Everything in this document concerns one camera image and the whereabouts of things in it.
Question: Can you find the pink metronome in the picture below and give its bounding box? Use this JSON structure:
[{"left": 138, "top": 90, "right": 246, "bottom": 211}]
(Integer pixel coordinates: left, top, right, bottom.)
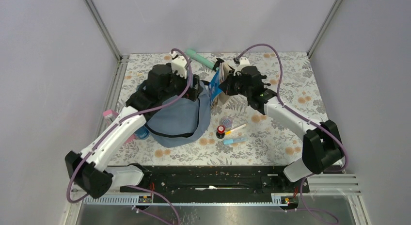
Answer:
[{"left": 102, "top": 110, "right": 136, "bottom": 144}]

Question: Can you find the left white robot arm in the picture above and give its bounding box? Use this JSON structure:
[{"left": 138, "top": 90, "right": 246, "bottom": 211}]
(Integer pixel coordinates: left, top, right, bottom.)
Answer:
[{"left": 65, "top": 64, "right": 199, "bottom": 203}]

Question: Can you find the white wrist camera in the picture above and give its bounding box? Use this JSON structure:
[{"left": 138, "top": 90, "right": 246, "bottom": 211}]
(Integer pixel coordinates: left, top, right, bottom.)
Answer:
[
  {"left": 234, "top": 57, "right": 251, "bottom": 73},
  {"left": 171, "top": 54, "right": 188, "bottom": 79}
]

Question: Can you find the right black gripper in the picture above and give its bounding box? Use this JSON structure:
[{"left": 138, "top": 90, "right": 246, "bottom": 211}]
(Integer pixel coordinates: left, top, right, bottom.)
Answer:
[{"left": 219, "top": 70, "right": 252, "bottom": 97}]

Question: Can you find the mint green tube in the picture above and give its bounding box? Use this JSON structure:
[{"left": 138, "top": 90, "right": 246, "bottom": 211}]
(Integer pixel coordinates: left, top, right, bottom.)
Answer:
[{"left": 185, "top": 49, "right": 217, "bottom": 70}]

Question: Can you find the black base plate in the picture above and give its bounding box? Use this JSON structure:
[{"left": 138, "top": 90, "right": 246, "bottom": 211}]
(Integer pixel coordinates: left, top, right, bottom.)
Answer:
[{"left": 120, "top": 165, "right": 310, "bottom": 204}]

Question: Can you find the blue book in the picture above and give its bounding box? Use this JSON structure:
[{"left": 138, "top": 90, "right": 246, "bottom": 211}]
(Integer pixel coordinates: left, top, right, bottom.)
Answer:
[{"left": 208, "top": 63, "right": 231, "bottom": 109}]

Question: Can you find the clear round container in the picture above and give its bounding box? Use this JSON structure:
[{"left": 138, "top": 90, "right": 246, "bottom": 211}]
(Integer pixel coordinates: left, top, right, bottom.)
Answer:
[{"left": 220, "top": 116, "right": 233, "bottom": 130}]

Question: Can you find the light blue marker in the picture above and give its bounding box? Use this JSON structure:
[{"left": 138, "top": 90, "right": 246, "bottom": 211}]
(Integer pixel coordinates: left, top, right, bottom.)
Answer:
[{"left": 223, "top": 137, "right": 248, "bottom": 145}]

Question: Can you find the red black button toy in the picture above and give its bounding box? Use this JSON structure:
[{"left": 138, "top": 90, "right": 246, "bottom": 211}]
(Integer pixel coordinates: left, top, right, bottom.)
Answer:
[{"left": 216, "top": 125, "right": 225, "bottom": 139}]

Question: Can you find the floral table mat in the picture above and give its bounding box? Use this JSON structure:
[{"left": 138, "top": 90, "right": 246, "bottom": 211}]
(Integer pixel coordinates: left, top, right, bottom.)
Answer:
[{"left": 110, "top": 51, "right": 328, "bottom": 166}]

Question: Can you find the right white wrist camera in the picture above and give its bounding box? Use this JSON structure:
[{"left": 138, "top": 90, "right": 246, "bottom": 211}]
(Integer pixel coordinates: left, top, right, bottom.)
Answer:
[{"left": 234, "top": 57, "right": 251, "bottom": 73}]

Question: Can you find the white orange pen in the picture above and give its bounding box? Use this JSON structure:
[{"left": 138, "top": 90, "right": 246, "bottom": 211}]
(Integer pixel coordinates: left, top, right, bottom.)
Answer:
[{"left": 225, "top": 124, "right": 247, "bottom": 135}]

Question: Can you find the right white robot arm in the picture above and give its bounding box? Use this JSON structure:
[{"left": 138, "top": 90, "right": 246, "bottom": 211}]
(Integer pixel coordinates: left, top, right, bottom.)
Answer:
[{"left": 219, "top": 65, "right": 345, "bottom": 192}]

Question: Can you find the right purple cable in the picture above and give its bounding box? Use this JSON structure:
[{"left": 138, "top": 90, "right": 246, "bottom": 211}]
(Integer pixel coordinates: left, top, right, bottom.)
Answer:
[{"left": 234, "top": 43, "right": 349, "bottom": 225}]

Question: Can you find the grey slotted cable duct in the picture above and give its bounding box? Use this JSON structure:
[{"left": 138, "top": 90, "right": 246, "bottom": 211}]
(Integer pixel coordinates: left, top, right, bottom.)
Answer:
[{"left": 83, "top": 193, "right": 291, "bottom": 208}]

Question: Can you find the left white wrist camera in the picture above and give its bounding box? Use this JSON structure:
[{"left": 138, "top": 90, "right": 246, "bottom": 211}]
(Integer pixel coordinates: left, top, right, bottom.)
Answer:
[{"left": 171, "top": 54, "right": 188, "bottom": 79}]

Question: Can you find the blue grey backpack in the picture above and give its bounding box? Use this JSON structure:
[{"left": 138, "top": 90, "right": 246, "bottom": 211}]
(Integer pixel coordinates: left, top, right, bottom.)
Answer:
[{"left": 142, "top": 81, "right": 211, "bottom": 148}]

